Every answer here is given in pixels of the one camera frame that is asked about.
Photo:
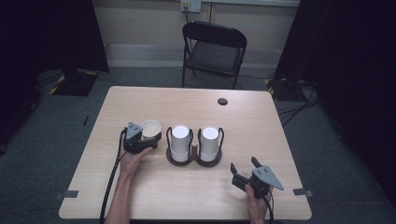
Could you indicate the person's right hand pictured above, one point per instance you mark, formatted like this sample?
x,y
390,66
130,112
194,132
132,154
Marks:
x,y
257,203

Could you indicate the person's left hand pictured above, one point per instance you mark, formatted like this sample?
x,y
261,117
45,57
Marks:
x,y
132,163

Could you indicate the black stand base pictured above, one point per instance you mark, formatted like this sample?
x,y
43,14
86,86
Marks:
x,y
281,90
74,82

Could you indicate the white paper cup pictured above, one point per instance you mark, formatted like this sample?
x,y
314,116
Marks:
x,y
151,128

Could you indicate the black folding chair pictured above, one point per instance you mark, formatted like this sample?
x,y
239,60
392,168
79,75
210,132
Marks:
x,y
214,57

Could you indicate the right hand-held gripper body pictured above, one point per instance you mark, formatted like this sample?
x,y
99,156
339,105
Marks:
x,y
264,179

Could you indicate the small black stick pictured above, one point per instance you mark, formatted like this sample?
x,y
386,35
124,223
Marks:
x,y
86,121

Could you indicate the white wall socket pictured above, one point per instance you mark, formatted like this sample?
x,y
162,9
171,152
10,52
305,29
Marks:
x,y
195,5

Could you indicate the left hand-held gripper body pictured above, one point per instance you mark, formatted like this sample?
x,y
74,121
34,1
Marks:
x,y
134,141

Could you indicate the grey tape strip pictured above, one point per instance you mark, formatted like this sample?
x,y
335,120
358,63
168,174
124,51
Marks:
x,y
302,192
67,194

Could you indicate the dark wooden cup holder rack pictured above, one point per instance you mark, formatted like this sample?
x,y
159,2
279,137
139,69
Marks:
x,y
193,157

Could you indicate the dark curtain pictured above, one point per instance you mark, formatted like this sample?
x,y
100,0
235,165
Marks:
x,y
46,31
351,62

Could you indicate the stack of white cups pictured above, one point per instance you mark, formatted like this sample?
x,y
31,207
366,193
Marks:
x,y
180,143
209,143

